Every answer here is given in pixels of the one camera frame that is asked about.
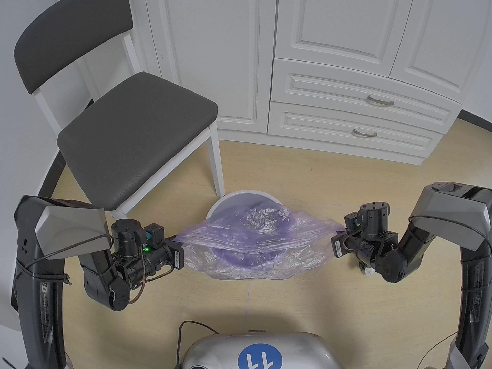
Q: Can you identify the white trash bin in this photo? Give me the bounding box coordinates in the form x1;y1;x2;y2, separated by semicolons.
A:
206;190;290;230

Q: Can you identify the black cable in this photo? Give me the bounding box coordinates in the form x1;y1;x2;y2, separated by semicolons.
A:
176;321;220;369

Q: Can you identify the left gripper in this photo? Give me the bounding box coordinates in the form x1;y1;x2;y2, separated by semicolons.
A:
147;241;186;277

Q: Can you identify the grey and white chair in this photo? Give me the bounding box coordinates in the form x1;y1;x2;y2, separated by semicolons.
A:
13;0;224;222

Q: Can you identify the white wardrobe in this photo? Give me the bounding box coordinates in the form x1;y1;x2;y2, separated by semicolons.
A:
129;0;492;166

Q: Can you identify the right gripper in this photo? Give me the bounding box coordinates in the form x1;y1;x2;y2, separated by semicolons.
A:
331;231;363;259

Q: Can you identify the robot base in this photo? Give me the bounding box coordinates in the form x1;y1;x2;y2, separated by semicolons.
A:
181;329;343;369

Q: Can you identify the purple plastic bag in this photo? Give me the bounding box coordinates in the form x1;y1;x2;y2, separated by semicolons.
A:
178;202;346;281

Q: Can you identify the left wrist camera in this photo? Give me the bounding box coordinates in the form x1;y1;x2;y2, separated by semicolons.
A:
144;224;166;250

